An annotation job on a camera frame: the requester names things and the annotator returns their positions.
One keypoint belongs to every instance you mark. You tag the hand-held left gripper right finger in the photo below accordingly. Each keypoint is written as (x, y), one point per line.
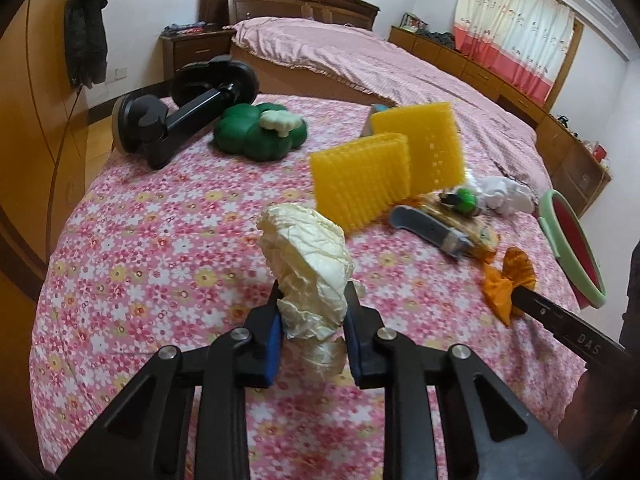
(353, 346)

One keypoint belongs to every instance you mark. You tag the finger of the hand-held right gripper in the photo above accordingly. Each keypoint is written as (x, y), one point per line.
(565, 321)

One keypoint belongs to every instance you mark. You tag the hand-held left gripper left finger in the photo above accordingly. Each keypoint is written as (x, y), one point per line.
(274, 346)

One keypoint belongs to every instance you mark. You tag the orange cloth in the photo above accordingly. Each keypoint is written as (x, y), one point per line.
(500, 291)

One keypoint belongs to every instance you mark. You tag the green rimmed red bin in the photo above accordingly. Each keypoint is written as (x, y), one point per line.
(575, 250)

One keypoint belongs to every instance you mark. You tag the cream paper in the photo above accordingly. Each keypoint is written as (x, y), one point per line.
(310, 260)

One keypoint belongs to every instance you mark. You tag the white cloth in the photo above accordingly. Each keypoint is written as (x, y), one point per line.
(505, 195)

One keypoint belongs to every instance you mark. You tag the teal cardboard box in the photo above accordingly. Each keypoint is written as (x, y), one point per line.
(374, 111)

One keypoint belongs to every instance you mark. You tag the yellow snack wrapper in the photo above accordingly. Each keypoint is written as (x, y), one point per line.
(480, 235)

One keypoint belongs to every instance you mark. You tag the blue grey plastic piece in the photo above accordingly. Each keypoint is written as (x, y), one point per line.
(425, 225)

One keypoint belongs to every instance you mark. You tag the small green ball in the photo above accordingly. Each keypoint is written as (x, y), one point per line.
(466, 200)

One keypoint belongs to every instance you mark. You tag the yellow plastic mesh pad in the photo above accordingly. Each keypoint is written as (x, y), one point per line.
(430, 150)
(360, 180)

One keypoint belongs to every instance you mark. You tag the small red container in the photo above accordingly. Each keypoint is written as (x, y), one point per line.
(600, 152)

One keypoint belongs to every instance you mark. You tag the long wooden cabinet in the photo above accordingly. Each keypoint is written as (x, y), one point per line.
(565, 145)

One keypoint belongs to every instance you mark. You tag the green clover-shaped toy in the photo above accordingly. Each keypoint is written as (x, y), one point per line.
(245, 132)

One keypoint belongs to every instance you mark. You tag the bed with pink cover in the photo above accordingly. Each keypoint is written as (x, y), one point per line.
(380, 65)

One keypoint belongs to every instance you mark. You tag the cream and red curtain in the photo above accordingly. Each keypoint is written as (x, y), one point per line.
(510, 25)

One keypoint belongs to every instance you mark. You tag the dark wooden nightstand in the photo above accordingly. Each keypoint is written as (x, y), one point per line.
(195, 52)

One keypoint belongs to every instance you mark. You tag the dark clothes heap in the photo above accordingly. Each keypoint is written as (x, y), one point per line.
(437, 40)

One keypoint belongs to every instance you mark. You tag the orange wooden wardrobe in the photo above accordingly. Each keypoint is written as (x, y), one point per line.
(30, 135)

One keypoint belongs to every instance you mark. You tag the folded clothes pile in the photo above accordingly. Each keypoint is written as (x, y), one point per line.
(185, 29)

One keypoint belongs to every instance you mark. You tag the row of books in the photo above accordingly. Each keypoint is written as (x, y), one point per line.
(415, 21)

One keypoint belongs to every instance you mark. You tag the black hanging jacket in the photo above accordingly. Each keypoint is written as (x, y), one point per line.
(85, 35)

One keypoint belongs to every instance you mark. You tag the black suction cup mount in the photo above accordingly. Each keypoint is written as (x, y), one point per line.
(180, 110)

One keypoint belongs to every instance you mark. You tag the white wall outlet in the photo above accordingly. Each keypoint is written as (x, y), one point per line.
(118, 74)

